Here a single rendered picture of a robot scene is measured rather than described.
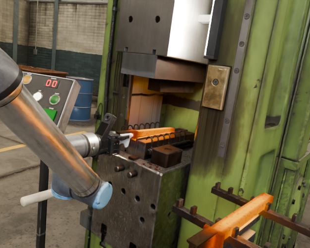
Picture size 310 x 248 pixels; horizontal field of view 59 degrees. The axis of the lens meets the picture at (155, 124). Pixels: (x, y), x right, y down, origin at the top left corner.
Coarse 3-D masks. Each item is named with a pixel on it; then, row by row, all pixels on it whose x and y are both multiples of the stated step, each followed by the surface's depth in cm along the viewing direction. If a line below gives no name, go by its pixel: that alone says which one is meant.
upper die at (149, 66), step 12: (132, 60) 120; (144, 60) 116; (156, 60) 112; (168, 60) 118; (180, 60) 125; (132, 72) 121; (144, 72) 117; (156, 72) 114; (168, 72) 120; (180, 72) 127; (192, 72) 136; (204, 72) 145
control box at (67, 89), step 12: (24, 72) 149; (24, 84) 146; (36, 84) 145; (48, 84) 144; (60, 84) 143; (72, 84) 142; (48, 96) 141; (60, 96) 140; (72, 96) 143; (48, 108) 139; (60, 108) 138; (72, 108) 145; (60, 120) 136
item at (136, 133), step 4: (152, 128) 135; (156, 128) 137; (160, 128) 139; (164, 128) 140; (168, 128) 142; (172, 128) 144; (116, 132) 115; (120, 132) 114; (124, 132) 116; (128, 132) 118; (132, 132) 120; (136, 132) 121; (140, 132) 124; (144, 132) 126; (148, 132) 129; (152, 132) 131; (156, 132) 134; (160, 132) 136; (164, 132) 139; (136, 136) 121
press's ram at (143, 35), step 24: (144, 0) 114; (168, 0) 107; (192, 0) 114; (120, 24) 123; (144, 24) 115; (168, 24) 107; (192, 24) 117; (120, 48) 125; (144, 48) 116; (168, 48) 108; (192, 48) 122
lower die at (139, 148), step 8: (176, 128) 154; (152, 136) 130; (160, 136) 134; (168, 136) 136; (176, 136) 139; (192, 136) 151; (120, 144) 129; (128, 144) 126; (136, 144) 123; (144, 144) 120; (152, 144) 123; (160, 144) 128; (192, 144) 153; (128, 152) 126; (136, 152) 123; (144, 152) 120
